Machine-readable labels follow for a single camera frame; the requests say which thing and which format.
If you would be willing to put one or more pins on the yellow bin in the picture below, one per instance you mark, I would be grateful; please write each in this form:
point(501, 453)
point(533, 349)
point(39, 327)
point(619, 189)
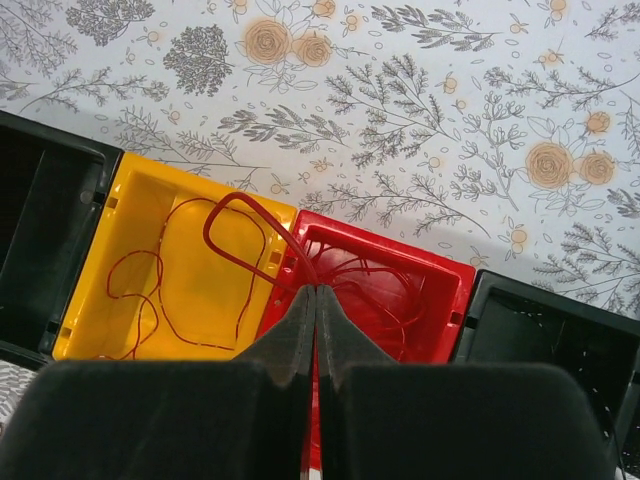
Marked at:
point(180, 267)

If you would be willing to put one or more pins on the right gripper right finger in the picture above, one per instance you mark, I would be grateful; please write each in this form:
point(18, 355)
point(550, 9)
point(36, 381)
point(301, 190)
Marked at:
point(381, 419)

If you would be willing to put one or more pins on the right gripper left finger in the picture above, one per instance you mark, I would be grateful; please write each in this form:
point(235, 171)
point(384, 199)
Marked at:
point(247, 418)

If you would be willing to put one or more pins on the red bin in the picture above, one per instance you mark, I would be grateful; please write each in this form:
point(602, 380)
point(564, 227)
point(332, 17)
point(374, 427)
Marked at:
point(408, 301)

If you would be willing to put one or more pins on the floral table mat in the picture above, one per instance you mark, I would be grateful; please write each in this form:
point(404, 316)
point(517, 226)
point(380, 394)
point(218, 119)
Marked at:
point(504, 134)

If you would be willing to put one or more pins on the right black bin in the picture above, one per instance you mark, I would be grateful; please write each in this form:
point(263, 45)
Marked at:
point(510, 321)

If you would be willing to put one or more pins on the black bin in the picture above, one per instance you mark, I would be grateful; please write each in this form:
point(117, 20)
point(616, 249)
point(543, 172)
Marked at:
point(510, 321)
point(54, 186)

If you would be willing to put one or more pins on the left black bin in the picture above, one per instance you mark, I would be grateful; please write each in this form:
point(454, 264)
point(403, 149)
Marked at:
point(54, 186)

